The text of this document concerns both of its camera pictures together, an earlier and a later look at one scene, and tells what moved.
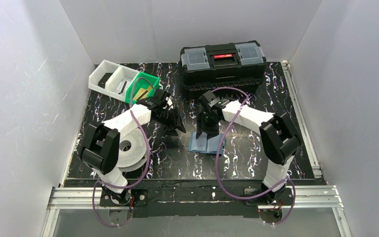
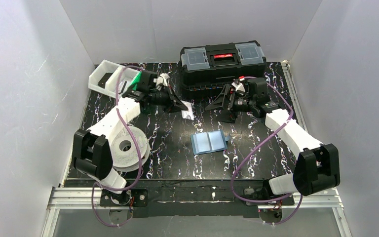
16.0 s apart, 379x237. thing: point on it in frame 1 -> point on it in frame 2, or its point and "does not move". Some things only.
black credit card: [102, 82] does not move
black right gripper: [207, 121] -> [226, 105]
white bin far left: [103, 76] does not move
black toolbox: [226, 67] does not move
